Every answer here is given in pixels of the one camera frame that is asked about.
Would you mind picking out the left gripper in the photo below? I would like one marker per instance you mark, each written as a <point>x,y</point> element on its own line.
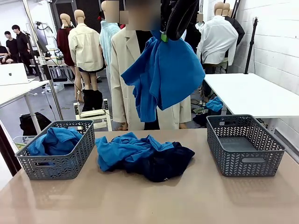
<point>166,16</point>

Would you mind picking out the bright blue top garment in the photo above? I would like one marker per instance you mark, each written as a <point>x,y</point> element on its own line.
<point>56,142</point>
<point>121,147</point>
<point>168,70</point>

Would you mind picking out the person's right forearm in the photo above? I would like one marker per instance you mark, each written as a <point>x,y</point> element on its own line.
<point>118,105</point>

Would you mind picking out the person's left forearm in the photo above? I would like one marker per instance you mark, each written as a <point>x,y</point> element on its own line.
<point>185,109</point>

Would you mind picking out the person's left hand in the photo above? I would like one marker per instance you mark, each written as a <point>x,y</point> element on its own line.
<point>183,126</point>

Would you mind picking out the person's right hand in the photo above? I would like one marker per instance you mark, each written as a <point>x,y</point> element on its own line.
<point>123,126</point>

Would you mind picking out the mannequin in black coat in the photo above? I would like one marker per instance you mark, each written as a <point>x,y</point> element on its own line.
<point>195,37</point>

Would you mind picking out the mannequin in white shirt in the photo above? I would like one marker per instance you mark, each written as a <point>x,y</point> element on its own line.
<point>217,42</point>

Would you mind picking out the person in beige coat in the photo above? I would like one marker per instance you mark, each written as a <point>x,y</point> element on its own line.
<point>121,70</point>

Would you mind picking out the mannequin in light blue shirt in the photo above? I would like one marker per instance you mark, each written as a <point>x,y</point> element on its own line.
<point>106,39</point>

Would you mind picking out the mannequin in black jacket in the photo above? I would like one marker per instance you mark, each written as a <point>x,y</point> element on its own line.
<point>238,30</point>

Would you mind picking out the mannequin in cream jacket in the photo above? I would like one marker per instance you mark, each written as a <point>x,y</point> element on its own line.
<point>86,46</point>

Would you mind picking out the crumpled blue cloth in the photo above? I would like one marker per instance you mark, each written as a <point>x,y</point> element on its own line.
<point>215,103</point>

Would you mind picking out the black tripod stand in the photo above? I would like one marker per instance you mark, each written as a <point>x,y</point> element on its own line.
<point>251,51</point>

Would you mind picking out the dark cloth bundle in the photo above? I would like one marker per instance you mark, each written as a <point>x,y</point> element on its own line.
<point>201,120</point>

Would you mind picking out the black boots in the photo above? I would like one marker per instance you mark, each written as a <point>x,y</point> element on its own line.
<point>92,100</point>

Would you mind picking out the large white table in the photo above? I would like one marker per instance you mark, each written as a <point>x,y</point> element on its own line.
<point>245,93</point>

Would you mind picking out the mannequin in maroon top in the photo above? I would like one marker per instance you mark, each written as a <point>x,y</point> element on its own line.
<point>63,46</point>

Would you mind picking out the white step stool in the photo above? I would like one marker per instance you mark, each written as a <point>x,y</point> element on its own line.
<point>93,114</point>

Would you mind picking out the black tilted monitor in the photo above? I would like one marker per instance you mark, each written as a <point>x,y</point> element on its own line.
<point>42,46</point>

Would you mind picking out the slanted metal pole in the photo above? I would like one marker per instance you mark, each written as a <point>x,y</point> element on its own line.
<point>48,77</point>

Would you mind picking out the navy blue garment pile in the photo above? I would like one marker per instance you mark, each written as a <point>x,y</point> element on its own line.
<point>163,163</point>

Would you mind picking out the taller man in black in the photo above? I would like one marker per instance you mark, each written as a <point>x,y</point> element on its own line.
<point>22,44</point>

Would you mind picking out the grey plastic lattice basket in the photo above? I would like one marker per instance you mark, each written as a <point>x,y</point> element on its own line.
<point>60,163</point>
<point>245,168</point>

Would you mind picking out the shorter man in black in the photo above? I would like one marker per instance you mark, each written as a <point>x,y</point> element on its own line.
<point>11,46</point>

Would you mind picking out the black bag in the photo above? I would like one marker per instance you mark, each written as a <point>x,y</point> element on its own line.
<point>35,123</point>

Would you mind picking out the white laptop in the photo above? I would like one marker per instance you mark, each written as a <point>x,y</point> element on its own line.
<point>11,73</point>

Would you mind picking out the seated person in black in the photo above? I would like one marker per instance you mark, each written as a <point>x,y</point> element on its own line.
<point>3,52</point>

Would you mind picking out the clear box with green contents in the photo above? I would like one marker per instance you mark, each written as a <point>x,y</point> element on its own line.
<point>21,142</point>

